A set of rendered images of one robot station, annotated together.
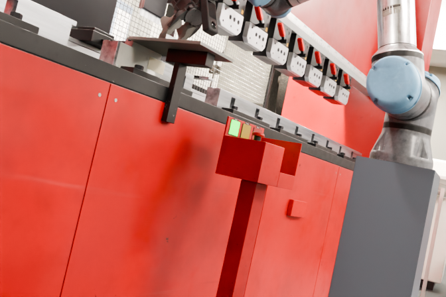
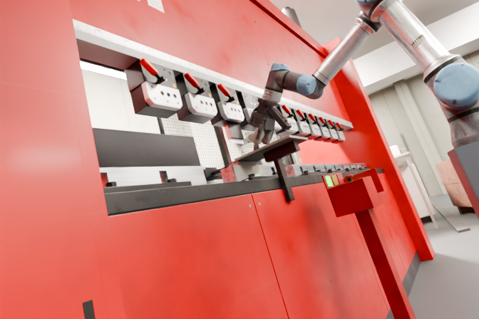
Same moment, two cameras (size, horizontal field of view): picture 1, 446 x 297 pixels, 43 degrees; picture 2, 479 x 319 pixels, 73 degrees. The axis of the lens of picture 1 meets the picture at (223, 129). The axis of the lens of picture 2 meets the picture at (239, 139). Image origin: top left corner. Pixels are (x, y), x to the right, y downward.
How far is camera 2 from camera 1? 49 cm
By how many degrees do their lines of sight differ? 10
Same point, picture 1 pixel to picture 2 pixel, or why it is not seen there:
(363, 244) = not seen: outside the picture
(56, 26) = (194, 175)
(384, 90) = (457, 91)
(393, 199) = not seen: outside the picture
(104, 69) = (243, 186)
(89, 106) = (249, 217)
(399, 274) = not seen: outside the picture
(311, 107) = (318, 153)
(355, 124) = (350, 149)
